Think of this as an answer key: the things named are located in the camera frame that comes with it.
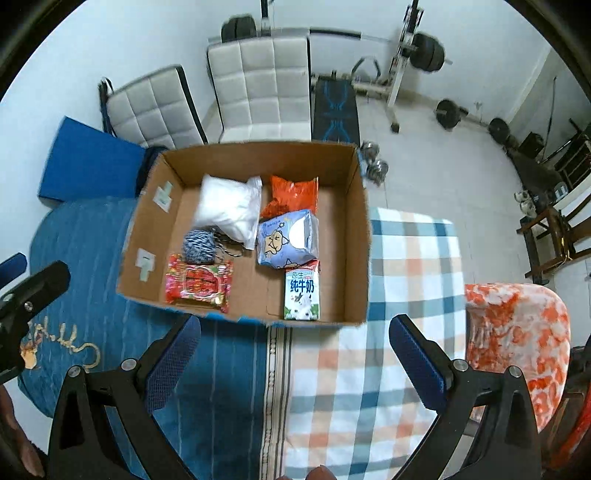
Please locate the orange snack bag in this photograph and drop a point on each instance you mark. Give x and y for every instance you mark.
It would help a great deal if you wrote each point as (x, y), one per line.
(291, 194)

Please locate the milk carton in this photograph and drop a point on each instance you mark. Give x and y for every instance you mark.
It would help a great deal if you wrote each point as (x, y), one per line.
(302, 293)

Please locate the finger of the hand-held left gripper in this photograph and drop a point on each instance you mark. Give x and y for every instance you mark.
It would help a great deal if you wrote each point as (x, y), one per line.
(11, 267)
(39, 288)

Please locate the light blue snack bag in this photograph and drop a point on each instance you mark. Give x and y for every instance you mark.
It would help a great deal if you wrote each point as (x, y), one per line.
(286, 240)

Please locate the plaid blanket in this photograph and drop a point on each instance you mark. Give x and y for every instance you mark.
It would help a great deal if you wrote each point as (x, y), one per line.
(392, 277)

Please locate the person's left hand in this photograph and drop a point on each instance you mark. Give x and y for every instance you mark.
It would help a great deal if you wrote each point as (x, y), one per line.
(21, 438)

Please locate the red snack packet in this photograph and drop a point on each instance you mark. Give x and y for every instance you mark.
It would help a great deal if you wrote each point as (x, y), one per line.
(198, 284)

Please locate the cardboard box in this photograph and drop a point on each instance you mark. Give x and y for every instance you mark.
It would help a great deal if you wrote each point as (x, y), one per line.
(341, 230)

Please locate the black floor platform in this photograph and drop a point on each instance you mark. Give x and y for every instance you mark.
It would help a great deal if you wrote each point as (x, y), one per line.
(535, 175)

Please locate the red plastic bag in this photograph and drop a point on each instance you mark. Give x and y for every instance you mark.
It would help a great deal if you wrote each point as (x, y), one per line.
(579, 436)

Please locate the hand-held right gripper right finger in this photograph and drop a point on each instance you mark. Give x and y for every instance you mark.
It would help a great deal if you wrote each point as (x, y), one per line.
(418, 364)

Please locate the white shoes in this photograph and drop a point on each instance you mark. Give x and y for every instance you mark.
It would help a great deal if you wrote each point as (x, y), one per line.
(525, 201)

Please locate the short barbell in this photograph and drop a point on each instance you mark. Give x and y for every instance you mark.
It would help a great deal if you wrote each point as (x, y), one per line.
(450, 113)

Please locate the white plastic bag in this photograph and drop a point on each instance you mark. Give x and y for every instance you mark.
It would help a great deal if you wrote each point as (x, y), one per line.
(226, 207)

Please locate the black speaker box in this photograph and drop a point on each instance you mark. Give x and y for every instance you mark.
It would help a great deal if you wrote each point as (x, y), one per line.
(532, 145)

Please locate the dark blue cloth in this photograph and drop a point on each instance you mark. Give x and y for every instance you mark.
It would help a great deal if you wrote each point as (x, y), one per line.
(147, 166)

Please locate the black exercise machine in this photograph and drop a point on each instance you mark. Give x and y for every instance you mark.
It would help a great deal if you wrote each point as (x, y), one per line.
(572, 143)

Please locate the blue striped blanket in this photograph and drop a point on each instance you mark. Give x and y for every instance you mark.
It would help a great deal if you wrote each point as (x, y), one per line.
(83, 258)

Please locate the dark wooden chair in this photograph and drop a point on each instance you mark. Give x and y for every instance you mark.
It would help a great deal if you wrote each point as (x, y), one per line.
(554, 230)

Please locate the long barbell with black plates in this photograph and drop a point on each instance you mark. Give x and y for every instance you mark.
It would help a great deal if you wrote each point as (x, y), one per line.
(429, 50)

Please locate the blue foam mat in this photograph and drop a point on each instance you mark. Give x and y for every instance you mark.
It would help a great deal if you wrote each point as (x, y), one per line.
(87, 161)

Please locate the white quilted chair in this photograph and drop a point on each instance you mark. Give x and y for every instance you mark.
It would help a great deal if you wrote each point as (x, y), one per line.
(147, 113)
(261, 87)

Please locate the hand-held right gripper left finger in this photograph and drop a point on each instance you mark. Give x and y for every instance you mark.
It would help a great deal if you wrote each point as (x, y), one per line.
(173, 364)

